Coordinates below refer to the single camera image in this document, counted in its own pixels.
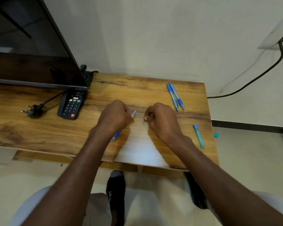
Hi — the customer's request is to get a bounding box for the black power strip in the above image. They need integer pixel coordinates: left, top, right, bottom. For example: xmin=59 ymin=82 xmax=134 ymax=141
xmin=80 ymin=64 xmax=94 ymax=87

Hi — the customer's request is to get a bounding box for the person's left grey trouser leg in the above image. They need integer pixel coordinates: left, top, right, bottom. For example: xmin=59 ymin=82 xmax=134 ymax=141
xmin=9 ymin=186 xmax=113 ymax=226

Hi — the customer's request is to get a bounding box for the person's left hand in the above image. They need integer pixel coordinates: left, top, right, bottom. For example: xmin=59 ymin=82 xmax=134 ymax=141
xmin=89 ymin=99 xmax=135 ymax=142

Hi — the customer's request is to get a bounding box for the white wall socket panel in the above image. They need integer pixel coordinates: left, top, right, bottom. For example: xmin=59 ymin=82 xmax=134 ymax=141
xmin=258 ymin=13 xmax=283 ymax=51

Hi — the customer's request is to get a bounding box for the person's grey trouser leg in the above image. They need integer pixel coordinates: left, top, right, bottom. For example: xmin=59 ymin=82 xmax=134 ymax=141
xmin=206 ymin=190 xmax=283 ymax=226
xmin=9 ymin=186 xmax=113 ymax=226

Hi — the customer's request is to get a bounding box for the person's right hand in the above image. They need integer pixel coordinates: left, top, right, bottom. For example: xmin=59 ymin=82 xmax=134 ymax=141
xmin=144 ymin=102 xmax=191 ymax=151

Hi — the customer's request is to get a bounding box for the person's right grey trouser leg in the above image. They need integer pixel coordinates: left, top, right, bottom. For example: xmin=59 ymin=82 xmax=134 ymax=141
xmin=206 ymin=190 xmax=283 ymax=226

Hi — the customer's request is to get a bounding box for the black wall cable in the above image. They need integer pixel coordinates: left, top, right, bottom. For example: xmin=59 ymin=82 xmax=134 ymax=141
xmin=207 ymin=28 xmax=283 ymax=99

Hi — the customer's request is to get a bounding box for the teal lead refill tube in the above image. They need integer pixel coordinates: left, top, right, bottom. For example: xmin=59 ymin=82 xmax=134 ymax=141
xmin=193 ymin=124 xmax=206 ymax=149

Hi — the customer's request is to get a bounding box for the person's left black sock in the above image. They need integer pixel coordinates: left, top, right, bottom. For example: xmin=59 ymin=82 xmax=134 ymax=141
xmin=106 ymin=170 xmax=126 ymax=226

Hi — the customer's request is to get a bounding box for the person's black sock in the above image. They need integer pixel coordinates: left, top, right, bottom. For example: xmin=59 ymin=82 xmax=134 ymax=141
xmin=184 ymin=171 xmax=209 ymax=210
xmin=106 ymin=170 xmax=126 ymax=226

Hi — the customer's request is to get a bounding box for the person's left forearm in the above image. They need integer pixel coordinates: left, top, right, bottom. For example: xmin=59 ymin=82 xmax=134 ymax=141
xmin=21 ymin=132 xmax=109 ymax=226

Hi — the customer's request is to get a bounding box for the black television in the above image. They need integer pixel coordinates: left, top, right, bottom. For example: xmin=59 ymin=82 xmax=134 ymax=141
xmin=0 ymin=0 xmax=90 ymax=91

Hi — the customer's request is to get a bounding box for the person's right black sock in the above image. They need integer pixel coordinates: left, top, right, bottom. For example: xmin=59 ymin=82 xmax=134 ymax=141
xmin=184 ymin=171 xmax=209 ymax=210

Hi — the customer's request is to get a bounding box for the person's right forearm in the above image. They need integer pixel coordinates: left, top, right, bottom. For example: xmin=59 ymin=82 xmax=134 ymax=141
xmin=172 ymin=136 xmax=283 ymax=226

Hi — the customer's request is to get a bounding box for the black remote control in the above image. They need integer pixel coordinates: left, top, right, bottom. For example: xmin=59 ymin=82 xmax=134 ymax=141
xmin=57 ymin=89 xmax=86 ymax=120

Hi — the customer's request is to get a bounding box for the black power plug with cable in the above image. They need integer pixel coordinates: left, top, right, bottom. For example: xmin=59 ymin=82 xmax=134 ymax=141
xmin=20 ymin=91 xmax=66 ymax=119

